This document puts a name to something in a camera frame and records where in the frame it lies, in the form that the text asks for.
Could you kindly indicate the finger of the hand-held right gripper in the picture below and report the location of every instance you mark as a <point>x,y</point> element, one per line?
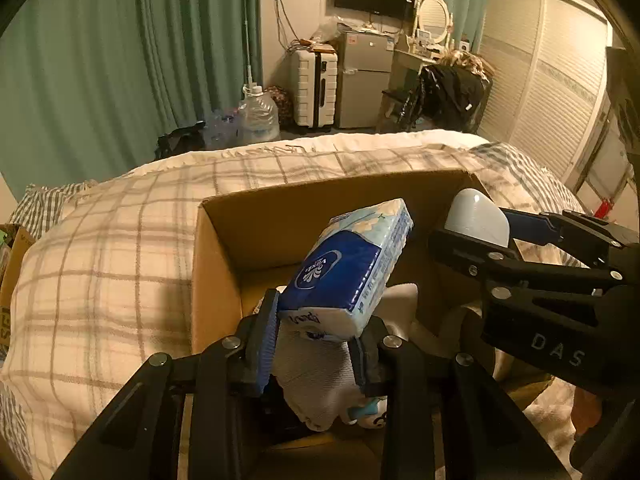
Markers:
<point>530,225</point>
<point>500,262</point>

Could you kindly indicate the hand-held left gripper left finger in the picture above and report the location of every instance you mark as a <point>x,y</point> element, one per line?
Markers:
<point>267,340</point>

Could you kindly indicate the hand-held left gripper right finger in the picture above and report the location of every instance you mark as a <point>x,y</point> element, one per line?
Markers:
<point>362,360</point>

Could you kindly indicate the white sock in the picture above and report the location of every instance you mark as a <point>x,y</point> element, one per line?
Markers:
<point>312,375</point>

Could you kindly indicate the small white toy figure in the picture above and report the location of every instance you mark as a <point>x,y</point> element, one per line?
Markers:
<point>370,412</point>

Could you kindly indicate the large cardboard box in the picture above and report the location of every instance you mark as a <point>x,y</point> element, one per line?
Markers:
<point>220,270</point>

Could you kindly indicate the blue tissue pack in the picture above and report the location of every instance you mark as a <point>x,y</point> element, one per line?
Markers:
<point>350,265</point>

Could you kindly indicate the person's right hand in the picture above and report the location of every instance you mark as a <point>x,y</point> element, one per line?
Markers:
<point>586,410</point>

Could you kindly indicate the red fire extinguisher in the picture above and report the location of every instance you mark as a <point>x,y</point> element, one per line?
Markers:
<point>605,206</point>

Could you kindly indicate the white louvred wardrobe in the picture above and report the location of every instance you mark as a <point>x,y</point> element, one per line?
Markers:
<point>545,75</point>

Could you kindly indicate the black jacket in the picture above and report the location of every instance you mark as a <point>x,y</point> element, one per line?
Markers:
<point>452,92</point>

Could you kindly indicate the beige plaid blanket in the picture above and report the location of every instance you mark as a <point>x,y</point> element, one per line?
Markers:
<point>115,260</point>

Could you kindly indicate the dressing table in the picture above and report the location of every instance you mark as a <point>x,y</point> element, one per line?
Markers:
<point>412,60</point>

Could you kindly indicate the bag of plastic bottles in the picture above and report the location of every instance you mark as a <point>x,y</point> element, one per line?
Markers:
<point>220,127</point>

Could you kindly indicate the black bag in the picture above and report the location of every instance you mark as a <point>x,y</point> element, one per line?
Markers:
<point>175,141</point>

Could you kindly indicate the grey small fridge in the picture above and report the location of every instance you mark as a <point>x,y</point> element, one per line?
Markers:
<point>364,77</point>

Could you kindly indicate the large water jug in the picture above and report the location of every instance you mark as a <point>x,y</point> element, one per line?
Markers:
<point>258,117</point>

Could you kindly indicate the white oval mirror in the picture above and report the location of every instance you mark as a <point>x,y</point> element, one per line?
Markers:
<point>433,14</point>

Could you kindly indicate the brown patterned bag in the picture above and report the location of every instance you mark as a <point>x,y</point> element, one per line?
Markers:
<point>279,102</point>

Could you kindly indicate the white suitcase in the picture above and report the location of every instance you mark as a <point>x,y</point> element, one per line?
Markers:
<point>314,87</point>

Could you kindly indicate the small cardboard box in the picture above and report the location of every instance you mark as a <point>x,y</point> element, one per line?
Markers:
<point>12,280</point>

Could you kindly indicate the checkered bed sheet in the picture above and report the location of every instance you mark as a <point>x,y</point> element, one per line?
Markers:
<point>42,200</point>

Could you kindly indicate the wide green curtain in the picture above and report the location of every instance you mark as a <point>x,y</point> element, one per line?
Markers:
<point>110,55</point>

